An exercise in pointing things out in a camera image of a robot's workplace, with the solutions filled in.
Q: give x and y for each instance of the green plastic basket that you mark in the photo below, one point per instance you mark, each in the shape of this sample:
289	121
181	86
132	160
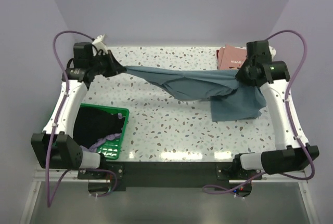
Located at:
111	110

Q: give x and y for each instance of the lavender garment in basket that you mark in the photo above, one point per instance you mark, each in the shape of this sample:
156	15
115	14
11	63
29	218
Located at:
108	134

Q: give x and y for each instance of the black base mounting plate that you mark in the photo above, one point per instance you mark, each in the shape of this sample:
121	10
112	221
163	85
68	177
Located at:
167	175

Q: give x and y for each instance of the black garment in basket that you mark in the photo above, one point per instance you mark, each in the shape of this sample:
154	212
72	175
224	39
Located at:
93	127

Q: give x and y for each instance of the aluminium frame rail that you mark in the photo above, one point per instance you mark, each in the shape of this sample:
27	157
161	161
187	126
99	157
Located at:
72	176

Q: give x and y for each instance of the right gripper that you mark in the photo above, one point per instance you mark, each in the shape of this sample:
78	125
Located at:
240	76

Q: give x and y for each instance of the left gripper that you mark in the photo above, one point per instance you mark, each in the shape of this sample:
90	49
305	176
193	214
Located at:
115	67

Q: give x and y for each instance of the pink folded t-shirt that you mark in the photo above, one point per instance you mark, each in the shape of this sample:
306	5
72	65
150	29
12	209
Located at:
230	57

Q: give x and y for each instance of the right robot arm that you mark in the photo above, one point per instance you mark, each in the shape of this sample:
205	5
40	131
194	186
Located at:
292	149

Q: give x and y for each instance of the blue t-shirt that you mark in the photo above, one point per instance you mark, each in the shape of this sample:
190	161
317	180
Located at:
230	100

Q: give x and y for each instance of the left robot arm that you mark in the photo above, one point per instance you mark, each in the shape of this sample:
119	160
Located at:
55	147

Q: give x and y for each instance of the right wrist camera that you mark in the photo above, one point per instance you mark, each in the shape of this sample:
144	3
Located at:
272	51

